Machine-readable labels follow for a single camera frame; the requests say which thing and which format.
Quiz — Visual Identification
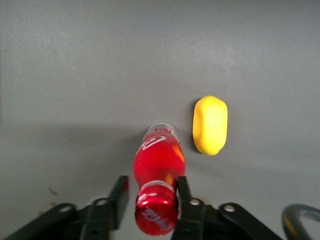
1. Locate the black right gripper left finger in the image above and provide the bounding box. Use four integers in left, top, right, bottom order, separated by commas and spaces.
81, 175, 130, 240

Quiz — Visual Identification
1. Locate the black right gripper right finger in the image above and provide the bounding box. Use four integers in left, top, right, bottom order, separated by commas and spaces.
171, 176, 207, 240

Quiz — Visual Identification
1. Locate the red coke bottle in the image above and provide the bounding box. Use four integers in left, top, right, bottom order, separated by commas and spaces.
134, 122, 187, 236

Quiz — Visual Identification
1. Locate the yellow toy lemon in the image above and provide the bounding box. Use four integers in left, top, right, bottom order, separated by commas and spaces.
192, 95, 229, 156

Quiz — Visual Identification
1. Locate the black cable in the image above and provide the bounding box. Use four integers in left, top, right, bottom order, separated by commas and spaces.
281, 204, 320, 240

